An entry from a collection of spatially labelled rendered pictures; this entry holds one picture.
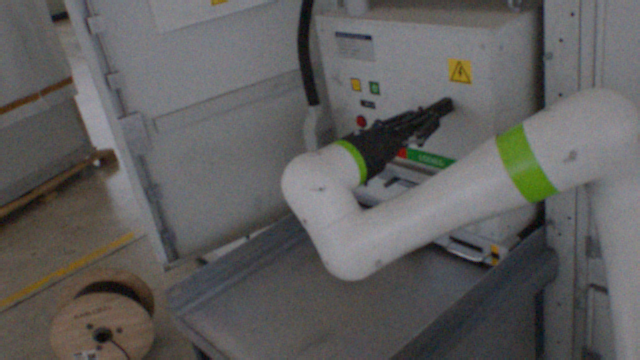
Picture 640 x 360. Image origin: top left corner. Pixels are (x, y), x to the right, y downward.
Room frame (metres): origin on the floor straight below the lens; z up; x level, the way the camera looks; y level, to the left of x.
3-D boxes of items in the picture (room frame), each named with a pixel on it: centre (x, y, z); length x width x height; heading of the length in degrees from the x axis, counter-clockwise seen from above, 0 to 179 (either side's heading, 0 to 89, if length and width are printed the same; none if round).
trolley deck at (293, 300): (1.14, -0.03, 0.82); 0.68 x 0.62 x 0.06; 127
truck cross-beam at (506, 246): (1.28, -0.22, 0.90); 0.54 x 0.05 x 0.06; 37
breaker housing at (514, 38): (1.42, -0.41, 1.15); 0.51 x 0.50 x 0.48; 127
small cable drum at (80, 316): (2.07, 1.00, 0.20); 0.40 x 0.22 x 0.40; 98
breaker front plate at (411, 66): (1.27, -0.20, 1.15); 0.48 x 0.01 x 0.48; 37
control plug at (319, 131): (1.39, -0.02, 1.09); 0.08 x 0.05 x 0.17; 127
